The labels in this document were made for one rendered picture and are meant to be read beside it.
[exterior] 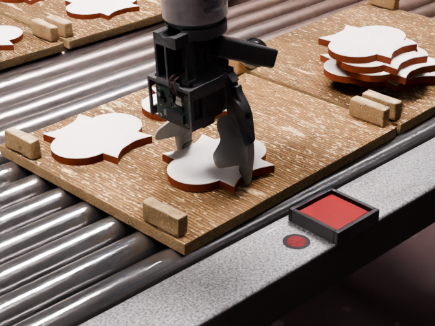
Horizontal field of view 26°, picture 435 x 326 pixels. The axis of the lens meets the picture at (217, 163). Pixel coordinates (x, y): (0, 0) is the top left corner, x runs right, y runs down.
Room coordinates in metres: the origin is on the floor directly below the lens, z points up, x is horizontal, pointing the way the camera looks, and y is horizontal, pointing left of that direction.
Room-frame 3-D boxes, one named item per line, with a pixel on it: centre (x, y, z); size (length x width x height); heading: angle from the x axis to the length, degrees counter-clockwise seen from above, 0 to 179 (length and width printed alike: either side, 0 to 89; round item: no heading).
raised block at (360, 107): (1.19, -0.21, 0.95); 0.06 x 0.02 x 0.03; 46
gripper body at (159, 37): (1.02, 0.03, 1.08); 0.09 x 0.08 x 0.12; 136
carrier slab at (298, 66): (1.44, -0.27, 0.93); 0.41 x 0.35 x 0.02; 136
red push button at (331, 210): (0.95, -0.14, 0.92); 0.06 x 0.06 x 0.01; 44
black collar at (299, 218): (0.95, -0.14, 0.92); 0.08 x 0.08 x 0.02; 44
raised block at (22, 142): (1.09, 0.25, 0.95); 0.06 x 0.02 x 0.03; 46
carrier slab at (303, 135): (1.14, 0.02, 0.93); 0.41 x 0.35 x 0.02; 136
